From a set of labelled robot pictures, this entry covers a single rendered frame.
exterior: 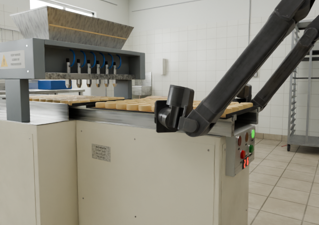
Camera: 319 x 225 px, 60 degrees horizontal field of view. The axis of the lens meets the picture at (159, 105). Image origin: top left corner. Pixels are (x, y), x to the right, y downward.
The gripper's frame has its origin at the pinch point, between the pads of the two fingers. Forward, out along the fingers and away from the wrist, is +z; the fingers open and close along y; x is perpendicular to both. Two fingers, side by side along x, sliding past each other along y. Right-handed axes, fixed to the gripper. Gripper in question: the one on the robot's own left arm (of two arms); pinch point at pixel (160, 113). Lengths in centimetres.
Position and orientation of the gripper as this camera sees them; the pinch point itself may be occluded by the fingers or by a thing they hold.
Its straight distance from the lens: 95.5
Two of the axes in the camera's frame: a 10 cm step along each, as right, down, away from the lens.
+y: 0.0, 10.0, 0.9
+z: -2.1, -0.9, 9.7
